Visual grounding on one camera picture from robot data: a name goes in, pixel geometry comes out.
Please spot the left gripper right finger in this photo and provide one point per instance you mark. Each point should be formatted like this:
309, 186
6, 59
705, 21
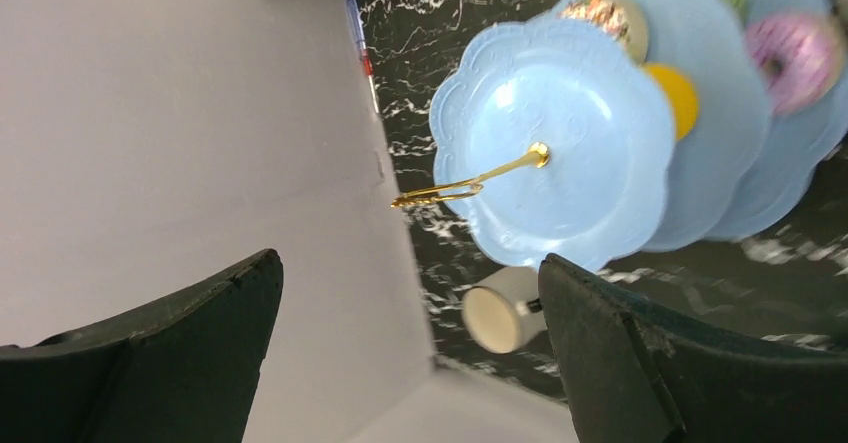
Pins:
636, 371

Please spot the red blue pen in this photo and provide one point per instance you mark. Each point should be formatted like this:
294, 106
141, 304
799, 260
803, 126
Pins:
358, 37

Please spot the beige ribbed mug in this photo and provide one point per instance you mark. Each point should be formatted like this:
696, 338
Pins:
503, 312

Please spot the blue three-tier cake stand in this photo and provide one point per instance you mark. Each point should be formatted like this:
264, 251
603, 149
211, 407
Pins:
550, 139

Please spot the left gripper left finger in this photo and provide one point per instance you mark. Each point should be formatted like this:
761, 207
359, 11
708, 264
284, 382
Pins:
182, 368

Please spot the yellow cake slice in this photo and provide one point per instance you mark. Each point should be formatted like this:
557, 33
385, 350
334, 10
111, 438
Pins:
681, 95

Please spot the purple glazed donut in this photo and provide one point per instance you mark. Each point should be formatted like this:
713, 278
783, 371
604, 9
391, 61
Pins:
801, 55

